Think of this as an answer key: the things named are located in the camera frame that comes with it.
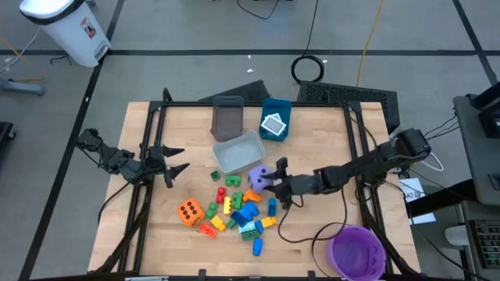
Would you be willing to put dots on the light cyan brick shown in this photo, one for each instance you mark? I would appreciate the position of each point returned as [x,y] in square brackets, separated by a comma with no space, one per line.
[246,227]

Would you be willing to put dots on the green two-stud brick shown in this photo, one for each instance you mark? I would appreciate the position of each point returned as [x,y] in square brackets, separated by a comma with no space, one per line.
[233,180]
[211,210]
[237,200]

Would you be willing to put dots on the black perforated panel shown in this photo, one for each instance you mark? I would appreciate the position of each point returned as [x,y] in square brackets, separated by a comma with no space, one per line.
[351,93]

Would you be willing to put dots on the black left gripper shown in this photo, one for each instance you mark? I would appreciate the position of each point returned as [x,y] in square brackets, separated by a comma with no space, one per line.
[152,166]

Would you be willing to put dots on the teal plastic bin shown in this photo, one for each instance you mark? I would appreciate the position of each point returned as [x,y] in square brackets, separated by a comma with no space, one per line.
[279,104]

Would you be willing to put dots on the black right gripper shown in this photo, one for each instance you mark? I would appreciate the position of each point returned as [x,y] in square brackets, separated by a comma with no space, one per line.
[301,185]

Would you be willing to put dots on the red two-stud brick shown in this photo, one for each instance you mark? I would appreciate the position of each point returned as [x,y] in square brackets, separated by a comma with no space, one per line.
[221,195]

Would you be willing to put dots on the purple foam die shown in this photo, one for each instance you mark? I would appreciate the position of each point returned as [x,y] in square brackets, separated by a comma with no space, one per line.
[256,180]

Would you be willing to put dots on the white playing cards box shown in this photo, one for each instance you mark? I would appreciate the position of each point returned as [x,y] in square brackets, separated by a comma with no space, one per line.
[273,125]

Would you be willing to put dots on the white printed paper sheet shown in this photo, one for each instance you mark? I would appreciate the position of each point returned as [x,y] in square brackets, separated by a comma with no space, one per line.
[410,187]

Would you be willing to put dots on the dark grey plastic bin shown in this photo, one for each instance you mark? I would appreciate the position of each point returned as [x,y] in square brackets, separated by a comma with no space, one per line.
[226,121]

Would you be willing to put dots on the black floor object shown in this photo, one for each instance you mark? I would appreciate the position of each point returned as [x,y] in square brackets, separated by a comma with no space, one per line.
[6,130]

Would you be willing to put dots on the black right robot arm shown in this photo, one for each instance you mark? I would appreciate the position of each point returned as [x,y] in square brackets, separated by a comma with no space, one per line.
[371,164]

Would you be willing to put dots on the purple plastic bucket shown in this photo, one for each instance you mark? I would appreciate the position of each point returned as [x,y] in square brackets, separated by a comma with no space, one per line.
[357,253]

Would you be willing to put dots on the yellow single-stud brick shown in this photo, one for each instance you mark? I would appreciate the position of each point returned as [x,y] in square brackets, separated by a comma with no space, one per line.
[268,222]
[218,223]

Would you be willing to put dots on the long dark green brick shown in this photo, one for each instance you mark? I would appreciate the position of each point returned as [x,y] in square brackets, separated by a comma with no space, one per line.
[250,235]

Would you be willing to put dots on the black keyboard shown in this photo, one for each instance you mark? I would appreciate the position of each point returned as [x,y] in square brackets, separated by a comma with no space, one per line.
[486,244]

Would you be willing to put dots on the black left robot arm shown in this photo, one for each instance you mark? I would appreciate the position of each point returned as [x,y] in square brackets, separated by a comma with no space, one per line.
[113,160]

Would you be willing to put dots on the black desk device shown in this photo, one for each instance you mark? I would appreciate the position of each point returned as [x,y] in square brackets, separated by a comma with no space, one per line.
[490,123]

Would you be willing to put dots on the orange foam die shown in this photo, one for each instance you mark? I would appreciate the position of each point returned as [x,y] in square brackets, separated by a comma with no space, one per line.
[190,212]

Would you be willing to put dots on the light grey plastic bin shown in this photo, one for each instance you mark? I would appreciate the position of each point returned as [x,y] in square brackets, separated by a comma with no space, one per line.
[238,154]

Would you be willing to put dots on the black flat panel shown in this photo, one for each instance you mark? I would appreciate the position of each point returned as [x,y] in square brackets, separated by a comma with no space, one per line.
[250,91]

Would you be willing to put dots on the grey stand foot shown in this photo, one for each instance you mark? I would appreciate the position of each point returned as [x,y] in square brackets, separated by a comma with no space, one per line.
[23,86]

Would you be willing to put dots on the grey side desk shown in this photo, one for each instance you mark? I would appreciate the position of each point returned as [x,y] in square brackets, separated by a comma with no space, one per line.
[466,210]

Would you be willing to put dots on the long yellow studded brick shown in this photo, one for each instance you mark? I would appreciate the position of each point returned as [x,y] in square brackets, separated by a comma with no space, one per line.
[227,205]

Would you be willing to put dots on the white rounded device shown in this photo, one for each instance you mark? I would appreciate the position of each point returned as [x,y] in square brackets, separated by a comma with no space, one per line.
[455,235]

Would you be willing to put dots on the large blue stepped brick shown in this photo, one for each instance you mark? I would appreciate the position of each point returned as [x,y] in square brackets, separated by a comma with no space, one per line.
[250,210]

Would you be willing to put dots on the orange single-stud brick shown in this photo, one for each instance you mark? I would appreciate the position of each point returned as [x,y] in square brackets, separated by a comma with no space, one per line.
[252,196]

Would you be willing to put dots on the white pedal trash can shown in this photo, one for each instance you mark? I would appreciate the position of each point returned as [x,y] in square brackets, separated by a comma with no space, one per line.
[74,31]

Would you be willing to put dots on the small dark green brick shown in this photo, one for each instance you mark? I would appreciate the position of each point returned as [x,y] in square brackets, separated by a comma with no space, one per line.
[215,176]

